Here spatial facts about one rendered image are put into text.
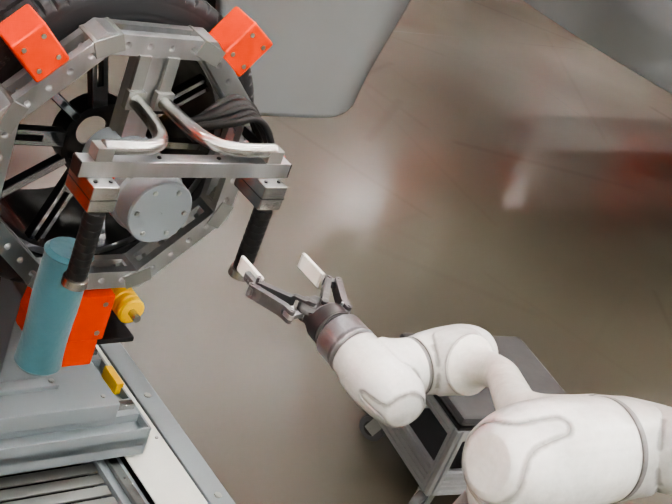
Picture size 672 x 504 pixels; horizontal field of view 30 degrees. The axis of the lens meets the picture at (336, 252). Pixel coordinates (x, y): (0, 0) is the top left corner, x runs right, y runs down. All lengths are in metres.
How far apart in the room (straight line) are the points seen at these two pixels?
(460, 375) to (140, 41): 0.79
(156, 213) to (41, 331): 0.30
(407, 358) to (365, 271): 2.14
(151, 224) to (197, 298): 1.45
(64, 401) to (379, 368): 0.96
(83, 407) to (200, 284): 1.07
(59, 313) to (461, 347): 0.73
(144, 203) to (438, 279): 2.23
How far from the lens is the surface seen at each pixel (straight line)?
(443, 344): 2.07
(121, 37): 2.19
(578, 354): 4.27
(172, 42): 2.25
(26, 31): 2.13
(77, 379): 2.84
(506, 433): 1.45
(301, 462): 3.21
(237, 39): 2.32
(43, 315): 2.30
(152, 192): 2.20
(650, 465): 1.57
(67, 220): 2.61
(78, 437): 2.77
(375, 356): 2.01
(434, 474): 3.09
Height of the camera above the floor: 1.90
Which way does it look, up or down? 27 degrees down
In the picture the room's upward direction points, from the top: 22 degrees clockwise
